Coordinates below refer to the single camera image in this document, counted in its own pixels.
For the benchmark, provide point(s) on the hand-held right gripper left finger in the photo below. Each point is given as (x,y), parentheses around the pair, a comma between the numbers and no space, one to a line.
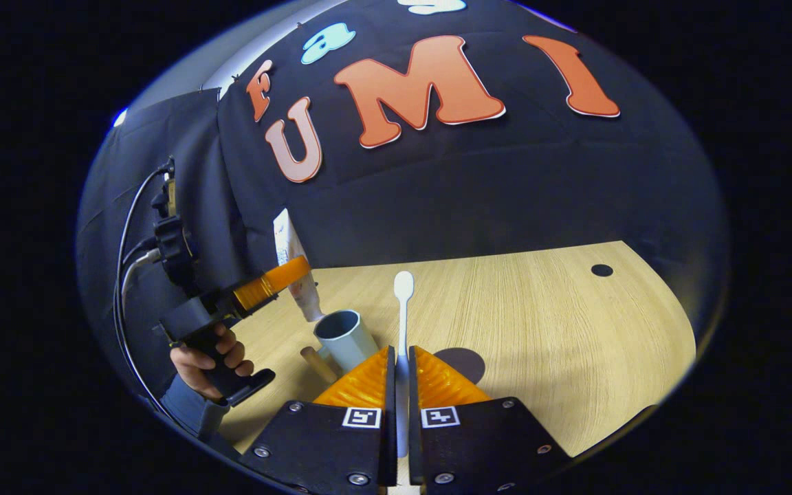
(391,440)

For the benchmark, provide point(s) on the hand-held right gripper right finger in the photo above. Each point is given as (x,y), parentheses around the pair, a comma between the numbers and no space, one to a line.
(414,447)

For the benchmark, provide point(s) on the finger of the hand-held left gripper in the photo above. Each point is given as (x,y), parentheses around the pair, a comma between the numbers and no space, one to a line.
(276,280)

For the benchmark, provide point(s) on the white toothpaste tube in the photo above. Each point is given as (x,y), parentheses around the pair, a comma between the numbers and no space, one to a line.
(289,240)

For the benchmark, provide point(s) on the dark brown round coaster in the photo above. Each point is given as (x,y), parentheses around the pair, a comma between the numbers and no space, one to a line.
(468,364)

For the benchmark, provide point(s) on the white toothbrush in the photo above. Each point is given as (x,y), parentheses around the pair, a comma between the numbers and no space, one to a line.
(403,285)

